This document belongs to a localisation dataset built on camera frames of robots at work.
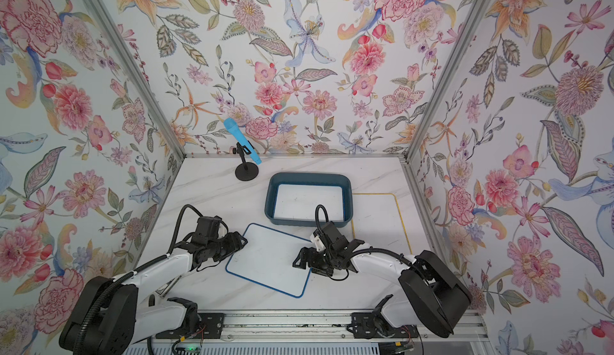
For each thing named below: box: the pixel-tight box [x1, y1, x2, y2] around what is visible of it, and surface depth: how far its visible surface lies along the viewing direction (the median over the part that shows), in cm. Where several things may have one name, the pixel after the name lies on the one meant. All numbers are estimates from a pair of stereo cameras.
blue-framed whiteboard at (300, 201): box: [273, 183, 344, 222], surface depth 106 cm
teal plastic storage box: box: [264, 172, 354, 228], surface depth 106 cm
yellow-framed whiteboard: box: [351, 192, 413, 256], surface depth 100 cm
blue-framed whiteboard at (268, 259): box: [225, 223, 313, 299], surface depth 90 cm
